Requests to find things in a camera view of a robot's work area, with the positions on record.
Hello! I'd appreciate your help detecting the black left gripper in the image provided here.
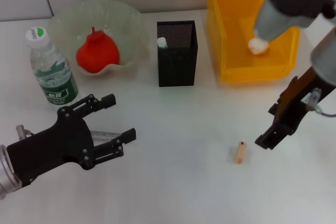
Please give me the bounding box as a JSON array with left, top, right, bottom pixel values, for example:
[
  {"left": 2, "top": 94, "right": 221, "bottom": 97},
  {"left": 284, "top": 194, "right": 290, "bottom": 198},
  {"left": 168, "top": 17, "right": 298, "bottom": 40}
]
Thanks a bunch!
[{"left": 6, "top": 93, "right": 137, "bottom": 187}]

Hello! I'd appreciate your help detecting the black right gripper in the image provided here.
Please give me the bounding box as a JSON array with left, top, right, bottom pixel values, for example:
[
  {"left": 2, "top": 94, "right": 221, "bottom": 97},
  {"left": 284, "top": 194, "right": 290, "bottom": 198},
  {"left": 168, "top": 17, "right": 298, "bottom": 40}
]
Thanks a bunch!
[{"left": 254, "top": 66, "right": 334, "bottom": 152}]

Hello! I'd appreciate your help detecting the small beige wooden peg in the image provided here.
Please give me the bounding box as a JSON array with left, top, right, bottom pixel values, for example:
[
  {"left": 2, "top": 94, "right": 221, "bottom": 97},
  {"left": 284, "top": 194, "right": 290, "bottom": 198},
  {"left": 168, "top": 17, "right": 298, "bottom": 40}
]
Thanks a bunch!
[{"left": 234, "top": 141, "right": 247, "bottom": 165}]

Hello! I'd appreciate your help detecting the clear bottle with green label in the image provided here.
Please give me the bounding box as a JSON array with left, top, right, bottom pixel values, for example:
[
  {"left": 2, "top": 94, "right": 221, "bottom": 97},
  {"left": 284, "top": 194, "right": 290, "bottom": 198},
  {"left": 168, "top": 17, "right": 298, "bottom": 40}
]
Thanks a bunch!
[{"left": 25, "top": 26, "right": 80, "bottom": 113}]

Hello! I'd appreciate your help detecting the white paper ball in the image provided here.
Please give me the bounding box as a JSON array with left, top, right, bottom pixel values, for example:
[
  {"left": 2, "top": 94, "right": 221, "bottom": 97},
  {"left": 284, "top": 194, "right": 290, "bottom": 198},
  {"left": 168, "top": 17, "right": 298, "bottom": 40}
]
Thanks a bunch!
[{"left": 248, "top": 36, "right": 271, "bottom": 56}]

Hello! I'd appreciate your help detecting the green utility knife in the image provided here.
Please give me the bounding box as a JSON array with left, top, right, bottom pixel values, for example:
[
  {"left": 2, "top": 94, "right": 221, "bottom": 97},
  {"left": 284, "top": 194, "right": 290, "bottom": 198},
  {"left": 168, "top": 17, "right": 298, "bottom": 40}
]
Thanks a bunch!
[{"left": 156, "top": 37, "right": 169, "bottom": 50}]

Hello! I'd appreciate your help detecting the black mesh pen holder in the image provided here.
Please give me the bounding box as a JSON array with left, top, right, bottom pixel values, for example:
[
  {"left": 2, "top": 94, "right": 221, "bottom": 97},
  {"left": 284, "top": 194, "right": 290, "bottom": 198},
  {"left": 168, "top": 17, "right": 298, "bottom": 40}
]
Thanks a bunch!
[{"left": 156, "top": 20, "right": 200, "bottom": 88}]

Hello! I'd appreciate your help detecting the pale green glass fruit plate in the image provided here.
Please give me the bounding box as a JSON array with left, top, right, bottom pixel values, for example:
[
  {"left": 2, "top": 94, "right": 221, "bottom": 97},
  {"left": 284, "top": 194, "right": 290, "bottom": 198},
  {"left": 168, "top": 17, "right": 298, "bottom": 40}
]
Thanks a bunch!
[{"left": 49, "top": 0, "right": 150, "bottom": 77}]

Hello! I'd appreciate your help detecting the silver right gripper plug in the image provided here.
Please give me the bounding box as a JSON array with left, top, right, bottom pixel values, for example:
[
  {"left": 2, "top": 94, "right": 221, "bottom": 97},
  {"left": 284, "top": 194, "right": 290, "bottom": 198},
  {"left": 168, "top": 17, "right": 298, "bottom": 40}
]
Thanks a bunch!
[{"left": 304, "top": 88, "right": 323, "bottom": 111}]

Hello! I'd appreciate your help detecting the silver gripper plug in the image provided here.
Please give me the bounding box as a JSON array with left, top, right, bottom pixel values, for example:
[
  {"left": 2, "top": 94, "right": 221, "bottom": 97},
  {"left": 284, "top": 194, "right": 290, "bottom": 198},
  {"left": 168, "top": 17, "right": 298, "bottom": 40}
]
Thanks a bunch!
[
  {"left": 15, "top": 124, "right": 35, "bottom": 140},
  {"left": 304, "top": 88, "right": 323, "bottom": 111}
]

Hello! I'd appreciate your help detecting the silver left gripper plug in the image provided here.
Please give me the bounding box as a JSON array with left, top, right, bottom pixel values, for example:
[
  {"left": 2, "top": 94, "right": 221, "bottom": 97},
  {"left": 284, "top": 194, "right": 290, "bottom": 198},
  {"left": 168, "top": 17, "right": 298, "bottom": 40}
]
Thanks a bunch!
[{"left": 15, "top": 124, "right": 35, "bottom": 140}]

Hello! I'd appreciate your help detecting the yellow plastic bin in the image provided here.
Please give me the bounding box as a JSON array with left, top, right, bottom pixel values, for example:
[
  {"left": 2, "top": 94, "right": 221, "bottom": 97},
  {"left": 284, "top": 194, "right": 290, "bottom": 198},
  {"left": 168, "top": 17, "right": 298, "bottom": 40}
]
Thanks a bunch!
[{"left": 205, "top": 0, "right": 301, "bottom": 84}]

